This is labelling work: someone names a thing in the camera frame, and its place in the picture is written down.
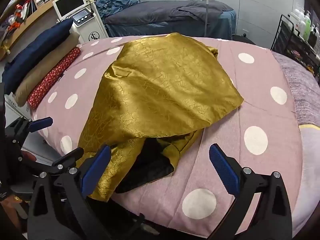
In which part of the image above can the gold jacket with black fur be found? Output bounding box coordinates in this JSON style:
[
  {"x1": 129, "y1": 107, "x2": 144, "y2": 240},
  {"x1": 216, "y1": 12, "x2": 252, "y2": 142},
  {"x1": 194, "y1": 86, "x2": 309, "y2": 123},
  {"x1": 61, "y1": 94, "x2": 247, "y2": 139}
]
[{"x1": 77, "y1": 32, "x2": 245, "y2": 202}]

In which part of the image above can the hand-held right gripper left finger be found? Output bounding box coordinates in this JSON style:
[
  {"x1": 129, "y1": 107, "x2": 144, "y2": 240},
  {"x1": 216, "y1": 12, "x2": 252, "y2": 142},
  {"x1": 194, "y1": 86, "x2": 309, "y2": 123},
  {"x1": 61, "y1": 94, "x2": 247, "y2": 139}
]
[{"x1": 27, "y1": 145, "x2": 112, "y2": 240}]

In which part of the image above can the cluster of toiletry bottles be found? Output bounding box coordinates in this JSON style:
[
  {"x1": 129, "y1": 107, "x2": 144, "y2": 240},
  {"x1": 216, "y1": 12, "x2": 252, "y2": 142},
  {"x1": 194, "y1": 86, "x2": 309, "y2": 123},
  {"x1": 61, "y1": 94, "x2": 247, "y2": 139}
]
[{"x1": 290, "y1": 8, "x2": 320, "y2": 46}]

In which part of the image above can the red patterned pillow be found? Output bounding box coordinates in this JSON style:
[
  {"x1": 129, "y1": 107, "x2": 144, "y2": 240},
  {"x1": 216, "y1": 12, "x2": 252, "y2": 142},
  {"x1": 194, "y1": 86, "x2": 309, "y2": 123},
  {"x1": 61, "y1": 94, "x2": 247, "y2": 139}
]
[{"x1": 27, "y1": 47, "x2": 82, "y2": 110}]

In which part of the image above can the navy blue pillow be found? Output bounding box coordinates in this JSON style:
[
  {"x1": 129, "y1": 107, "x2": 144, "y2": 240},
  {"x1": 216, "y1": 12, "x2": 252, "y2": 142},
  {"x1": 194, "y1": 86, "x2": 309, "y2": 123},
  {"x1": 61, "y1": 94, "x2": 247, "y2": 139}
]
[{"x1": 2, "y1": 19, "x2": 74, "y2": 95}]

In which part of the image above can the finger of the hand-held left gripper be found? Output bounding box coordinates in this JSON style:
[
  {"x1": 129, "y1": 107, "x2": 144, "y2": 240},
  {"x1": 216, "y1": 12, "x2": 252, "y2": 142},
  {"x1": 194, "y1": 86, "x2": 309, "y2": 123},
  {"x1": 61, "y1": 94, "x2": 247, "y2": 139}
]
[
  {"x1": 4, "y1": 117, "x2": 53, "y2": 143},
  {"x1": 51, "y1": 147, "x2": 84, "y2": 175}
]

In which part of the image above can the purple knit blanket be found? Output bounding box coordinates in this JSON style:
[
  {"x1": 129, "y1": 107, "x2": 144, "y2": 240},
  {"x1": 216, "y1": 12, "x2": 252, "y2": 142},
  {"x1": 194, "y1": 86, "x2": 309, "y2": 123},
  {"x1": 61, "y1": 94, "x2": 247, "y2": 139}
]
[{"x1": 271, "y1": 51, "x2": 320, "y2": 130}]

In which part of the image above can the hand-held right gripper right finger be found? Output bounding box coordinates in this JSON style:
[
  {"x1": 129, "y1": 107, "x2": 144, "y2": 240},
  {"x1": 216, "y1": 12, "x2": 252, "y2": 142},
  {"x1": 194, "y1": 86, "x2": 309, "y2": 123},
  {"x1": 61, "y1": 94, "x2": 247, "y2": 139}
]
[{"x1": 207, "y1": 144, "x2": 292, "y2": 240}]

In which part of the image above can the blue crumpled cloth pile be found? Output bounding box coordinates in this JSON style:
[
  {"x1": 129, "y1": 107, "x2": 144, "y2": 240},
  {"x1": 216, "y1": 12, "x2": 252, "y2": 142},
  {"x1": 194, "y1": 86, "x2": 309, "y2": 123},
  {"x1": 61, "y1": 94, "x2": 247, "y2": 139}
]
[{"x1": 95, "y1": 0, "x2": 139, "y2": 18}]

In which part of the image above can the white box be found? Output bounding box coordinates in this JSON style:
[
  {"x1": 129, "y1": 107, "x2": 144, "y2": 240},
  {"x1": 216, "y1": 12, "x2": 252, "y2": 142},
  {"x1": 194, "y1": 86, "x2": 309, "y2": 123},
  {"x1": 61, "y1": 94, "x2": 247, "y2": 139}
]
[{"x1": 4, "y1": 92, "x2": 33, "y2": 121}]

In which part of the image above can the light pink sheet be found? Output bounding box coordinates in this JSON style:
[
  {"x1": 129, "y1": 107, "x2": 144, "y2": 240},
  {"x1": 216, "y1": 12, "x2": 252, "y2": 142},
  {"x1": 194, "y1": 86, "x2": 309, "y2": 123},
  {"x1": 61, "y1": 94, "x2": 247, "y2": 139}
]
[{"x1": 292, "y1": 124, "x2": 320, "y2": 230}]

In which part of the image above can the black round stool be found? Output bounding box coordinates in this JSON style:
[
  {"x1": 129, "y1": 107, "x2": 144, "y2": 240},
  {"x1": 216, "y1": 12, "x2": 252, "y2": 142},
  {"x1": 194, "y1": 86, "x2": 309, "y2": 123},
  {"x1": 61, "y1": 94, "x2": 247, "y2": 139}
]
[{"x1": 232, "y1": 29, "x2": 256, "y2": 45}]

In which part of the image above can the white floor lamp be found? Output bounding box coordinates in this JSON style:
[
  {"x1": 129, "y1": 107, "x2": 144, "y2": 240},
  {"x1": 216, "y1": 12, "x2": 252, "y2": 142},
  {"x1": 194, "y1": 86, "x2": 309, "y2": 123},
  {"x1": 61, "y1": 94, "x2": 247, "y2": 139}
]
[{"x1": 203, "y1": 0, "x2": 244, "y2": 40}]

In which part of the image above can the pink polka dot blanket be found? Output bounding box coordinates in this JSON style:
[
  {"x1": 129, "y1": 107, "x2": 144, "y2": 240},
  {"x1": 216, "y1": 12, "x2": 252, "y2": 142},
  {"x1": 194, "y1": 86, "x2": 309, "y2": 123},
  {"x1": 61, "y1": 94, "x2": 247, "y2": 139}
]
[{"x1": 31, "y1": 35, "x2": 304, "y2": 238}]

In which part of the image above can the white machine with screen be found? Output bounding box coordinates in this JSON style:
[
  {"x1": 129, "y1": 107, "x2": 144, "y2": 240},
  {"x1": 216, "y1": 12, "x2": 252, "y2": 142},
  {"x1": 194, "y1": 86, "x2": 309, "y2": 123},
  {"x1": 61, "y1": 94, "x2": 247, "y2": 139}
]
[{"x1": 52, "y1": 0, "x2": 109, "y2": 43}]

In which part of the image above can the wooden shelf unit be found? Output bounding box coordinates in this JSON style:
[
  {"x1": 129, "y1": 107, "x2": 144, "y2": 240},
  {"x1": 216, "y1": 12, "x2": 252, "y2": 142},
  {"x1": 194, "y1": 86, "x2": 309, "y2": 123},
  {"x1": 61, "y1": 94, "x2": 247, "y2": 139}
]
[{"x1": 0, "y1": 0, "x2": 100, "y2": 60}]

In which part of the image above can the black trolley rack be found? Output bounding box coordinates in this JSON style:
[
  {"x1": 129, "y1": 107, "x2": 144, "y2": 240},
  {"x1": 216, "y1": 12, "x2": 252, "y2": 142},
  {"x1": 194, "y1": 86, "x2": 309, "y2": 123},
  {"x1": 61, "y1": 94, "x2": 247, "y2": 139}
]
[{"x1": 270, "y1": 14, "x2": 320, "y2": 75}]

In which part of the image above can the grey and blue bedding pile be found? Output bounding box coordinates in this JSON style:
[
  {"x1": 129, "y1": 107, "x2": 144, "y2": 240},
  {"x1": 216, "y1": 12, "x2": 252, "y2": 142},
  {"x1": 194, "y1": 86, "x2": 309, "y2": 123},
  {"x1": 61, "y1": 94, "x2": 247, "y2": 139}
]
[{"x1": 104, "y1": 0, "x2": 237, "y2": 41}]

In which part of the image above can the dark grey blanket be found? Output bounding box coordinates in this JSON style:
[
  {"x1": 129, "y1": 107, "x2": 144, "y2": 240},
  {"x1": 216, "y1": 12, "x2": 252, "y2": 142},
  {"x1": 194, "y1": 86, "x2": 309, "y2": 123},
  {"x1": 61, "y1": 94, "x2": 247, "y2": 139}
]
[{"x1": 104, "y1": 0, "x2": 233, "y2": 28}]

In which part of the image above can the tan pillow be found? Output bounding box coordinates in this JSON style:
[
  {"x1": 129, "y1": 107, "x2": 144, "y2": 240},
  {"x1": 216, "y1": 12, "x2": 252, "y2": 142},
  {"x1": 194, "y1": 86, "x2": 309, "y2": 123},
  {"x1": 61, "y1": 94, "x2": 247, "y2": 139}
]
[{"x1": 14, "y1": 33, "x2": 80, "y2": 107}]

